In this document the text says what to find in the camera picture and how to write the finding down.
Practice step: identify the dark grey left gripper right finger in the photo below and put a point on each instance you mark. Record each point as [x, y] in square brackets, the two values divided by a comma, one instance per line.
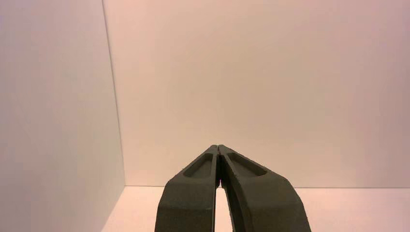
[269, 205]

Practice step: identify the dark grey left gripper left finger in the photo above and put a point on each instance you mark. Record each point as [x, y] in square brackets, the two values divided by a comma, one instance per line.
[189, 201]

